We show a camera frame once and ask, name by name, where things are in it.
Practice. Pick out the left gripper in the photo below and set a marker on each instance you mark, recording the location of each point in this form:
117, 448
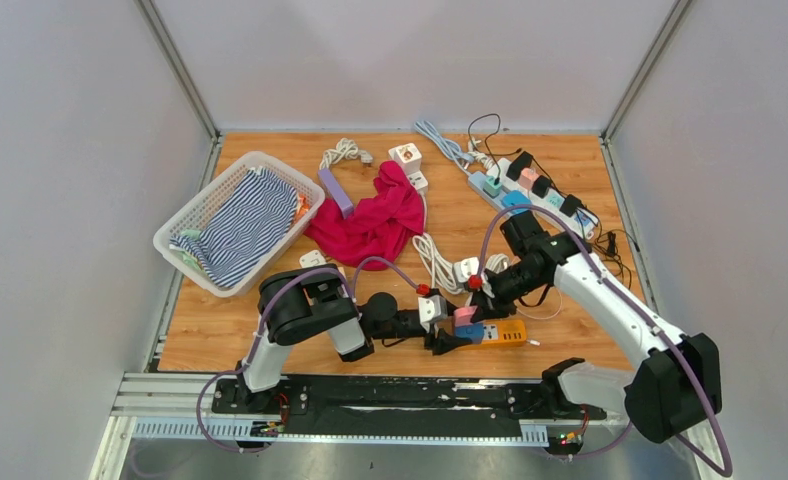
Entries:
444, 341

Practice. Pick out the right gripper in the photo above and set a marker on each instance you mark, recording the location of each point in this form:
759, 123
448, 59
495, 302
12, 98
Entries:
499, 309

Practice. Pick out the pink square plug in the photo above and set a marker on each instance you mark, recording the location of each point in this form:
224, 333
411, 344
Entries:
463, 316

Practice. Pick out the orange power strip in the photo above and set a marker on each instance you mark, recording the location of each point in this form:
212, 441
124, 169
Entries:
504, 334

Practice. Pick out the blue cube adapter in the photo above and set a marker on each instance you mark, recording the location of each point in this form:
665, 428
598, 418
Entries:
475, 333

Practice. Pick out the white USB charger plug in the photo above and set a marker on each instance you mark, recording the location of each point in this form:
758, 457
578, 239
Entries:
312, 258

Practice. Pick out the purple USB power strip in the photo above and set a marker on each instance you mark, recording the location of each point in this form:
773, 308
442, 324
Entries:
336, 192

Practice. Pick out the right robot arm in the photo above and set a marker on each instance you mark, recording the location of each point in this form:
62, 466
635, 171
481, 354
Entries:
675, 390

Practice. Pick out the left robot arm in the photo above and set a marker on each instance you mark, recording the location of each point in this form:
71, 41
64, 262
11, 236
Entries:
298, 305

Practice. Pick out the cyan square plug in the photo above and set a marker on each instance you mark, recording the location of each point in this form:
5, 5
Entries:
515, 202

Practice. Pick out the white cube socket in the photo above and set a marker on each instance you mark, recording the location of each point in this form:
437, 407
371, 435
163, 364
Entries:
407, 156

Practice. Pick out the magenta cloth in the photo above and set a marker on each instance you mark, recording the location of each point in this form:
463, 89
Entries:
380, 226

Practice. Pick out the white long power strip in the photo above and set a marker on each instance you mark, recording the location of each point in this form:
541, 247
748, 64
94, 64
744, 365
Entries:
566, 206

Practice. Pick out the light blue power strip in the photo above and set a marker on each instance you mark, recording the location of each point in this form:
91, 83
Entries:
492, 189

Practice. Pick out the white travel adapter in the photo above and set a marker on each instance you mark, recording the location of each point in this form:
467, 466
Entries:
419, 182

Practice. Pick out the blue striped cloth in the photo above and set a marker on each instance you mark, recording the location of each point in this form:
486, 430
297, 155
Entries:
254, 218

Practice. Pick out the white plastic basket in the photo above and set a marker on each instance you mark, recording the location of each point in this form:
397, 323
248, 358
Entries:
197, 212

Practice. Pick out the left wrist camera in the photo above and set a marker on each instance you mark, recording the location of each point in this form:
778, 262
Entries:
432, 310

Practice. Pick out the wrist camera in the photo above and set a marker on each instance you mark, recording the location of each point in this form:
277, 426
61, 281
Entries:
432, 310
466, 273

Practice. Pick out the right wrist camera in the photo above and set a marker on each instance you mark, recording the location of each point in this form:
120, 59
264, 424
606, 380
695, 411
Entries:
466, 273

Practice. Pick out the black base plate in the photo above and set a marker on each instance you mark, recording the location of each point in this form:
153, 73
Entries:
389, 406

